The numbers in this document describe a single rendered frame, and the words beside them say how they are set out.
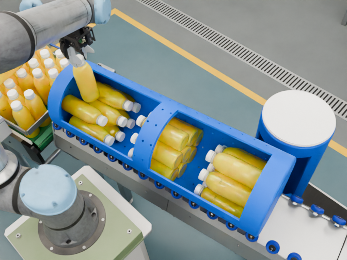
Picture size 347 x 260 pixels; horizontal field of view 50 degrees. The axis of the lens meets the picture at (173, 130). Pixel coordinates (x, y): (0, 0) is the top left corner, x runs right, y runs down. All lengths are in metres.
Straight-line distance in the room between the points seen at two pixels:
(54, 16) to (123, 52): 2.55
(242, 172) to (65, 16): 0.68
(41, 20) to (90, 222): 0.54
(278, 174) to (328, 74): 2.19
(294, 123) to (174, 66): 1.82
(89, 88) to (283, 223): 0.84
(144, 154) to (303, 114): 0.66
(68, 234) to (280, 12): 3.13
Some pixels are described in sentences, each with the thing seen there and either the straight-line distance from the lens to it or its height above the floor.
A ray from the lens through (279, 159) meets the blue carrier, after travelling 1.16.
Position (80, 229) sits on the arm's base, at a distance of 1.03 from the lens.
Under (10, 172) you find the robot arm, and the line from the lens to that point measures 0.95.
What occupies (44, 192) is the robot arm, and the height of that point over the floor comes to 1.44.
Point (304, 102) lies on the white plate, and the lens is 1.57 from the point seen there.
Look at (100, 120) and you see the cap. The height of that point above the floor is 1.11.
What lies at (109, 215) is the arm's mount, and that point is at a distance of 1.09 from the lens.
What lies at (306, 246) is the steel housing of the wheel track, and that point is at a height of 0.93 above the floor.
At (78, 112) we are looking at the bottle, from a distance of 1.44.
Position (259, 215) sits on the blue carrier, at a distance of 1.12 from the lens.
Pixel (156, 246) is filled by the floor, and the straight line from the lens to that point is 2.32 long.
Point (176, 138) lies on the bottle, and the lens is 1.23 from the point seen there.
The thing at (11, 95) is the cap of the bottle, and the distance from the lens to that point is 1.64.
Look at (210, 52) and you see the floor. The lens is 3.27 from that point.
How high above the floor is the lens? 2.19
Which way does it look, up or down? 54 degrees down
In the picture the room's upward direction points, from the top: 5 degrees counter-clockwise
